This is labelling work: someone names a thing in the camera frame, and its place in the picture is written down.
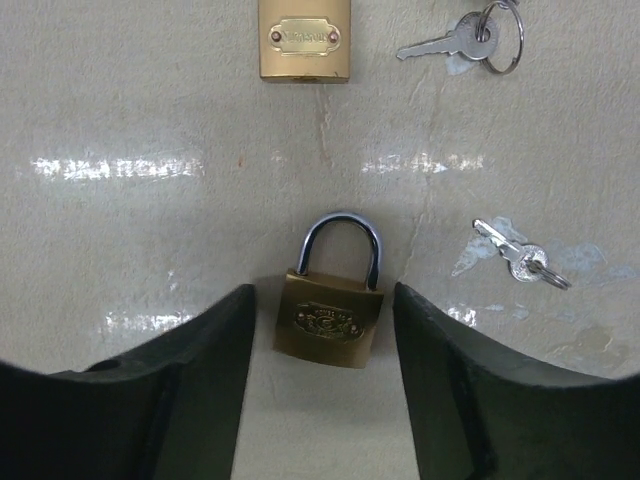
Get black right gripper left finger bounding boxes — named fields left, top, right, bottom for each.
left=1, top=284, right=256, bottom=479

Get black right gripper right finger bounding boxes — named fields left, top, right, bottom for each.
left=393, top=283, right=639, bottom=479

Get small silver keys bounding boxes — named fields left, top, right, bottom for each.
left=472, top=219, right=571, bottom=291

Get small brass padlock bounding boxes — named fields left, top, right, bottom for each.
left=273, top=211, right=384, bottom=369

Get long-shackle brass padlock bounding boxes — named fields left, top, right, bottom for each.
left=258, top=0, right=351, bottom=84

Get silver keys on ring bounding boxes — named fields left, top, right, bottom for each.
left=395, top=1, right=525, bottom=76

